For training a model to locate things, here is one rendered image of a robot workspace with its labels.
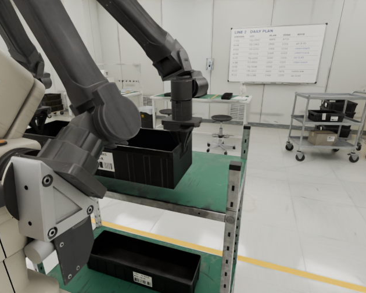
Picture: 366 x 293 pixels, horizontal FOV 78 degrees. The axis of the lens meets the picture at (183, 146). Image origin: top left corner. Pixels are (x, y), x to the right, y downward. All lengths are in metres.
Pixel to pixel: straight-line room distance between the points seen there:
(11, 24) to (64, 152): 0.52
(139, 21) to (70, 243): 0.50
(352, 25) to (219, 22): 2.47
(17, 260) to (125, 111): 0.37
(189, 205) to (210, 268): 0.69
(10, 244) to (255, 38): 5.25
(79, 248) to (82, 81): 0.38
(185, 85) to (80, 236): 0.44
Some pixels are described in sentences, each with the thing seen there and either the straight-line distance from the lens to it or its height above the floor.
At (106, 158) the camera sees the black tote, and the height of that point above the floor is 1.08.
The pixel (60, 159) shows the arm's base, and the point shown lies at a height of 1.21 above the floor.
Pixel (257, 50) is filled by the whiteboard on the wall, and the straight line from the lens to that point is 5.40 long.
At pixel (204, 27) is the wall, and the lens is 5.64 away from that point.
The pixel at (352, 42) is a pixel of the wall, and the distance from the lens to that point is 5.63.
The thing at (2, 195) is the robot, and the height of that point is 1.19.
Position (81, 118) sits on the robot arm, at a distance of 0.40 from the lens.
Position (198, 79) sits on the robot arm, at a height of 1.30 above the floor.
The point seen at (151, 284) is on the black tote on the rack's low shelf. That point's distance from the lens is 1.22.
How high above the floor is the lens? 1.34
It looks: 20 degrees down
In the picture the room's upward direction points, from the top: straight up
